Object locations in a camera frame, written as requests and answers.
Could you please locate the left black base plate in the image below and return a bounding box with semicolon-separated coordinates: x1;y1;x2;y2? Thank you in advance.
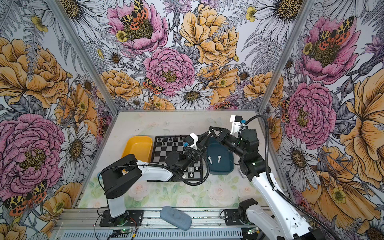
100;210;144;227

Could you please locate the grey blue oval pouch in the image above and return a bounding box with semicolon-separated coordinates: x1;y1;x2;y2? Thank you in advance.
160;206;192;231

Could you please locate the teal plastic tray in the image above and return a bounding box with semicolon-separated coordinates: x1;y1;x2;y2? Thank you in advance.
207;137;235;175

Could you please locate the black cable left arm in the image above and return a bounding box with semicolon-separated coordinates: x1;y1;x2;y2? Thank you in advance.
119;146;211;187

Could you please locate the black white chessboard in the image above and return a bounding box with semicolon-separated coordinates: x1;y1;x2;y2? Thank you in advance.
150;135;204;182

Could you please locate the aluminium front rail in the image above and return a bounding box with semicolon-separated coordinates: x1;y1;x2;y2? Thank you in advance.
53;206;313;230

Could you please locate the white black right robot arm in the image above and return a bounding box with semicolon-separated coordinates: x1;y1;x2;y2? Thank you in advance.
209;116;326;240

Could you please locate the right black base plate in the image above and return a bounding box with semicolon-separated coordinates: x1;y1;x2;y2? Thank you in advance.
220;208;250;226

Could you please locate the yellow plastic tray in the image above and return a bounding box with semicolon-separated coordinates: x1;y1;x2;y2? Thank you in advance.
122;136;153;163

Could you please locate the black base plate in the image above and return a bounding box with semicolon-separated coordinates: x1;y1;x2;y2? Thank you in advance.
100;210;144;227
220;208;250;226

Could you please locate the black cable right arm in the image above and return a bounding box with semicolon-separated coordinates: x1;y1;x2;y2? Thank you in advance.
244;114;341;240

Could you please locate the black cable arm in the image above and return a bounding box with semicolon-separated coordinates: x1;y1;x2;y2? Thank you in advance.
119;146;211;187
244;114;341;240

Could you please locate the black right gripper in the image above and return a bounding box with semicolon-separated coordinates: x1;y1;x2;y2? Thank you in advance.
208;127;246;159

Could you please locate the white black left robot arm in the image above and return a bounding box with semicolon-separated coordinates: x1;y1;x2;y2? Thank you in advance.
101;133;200;219

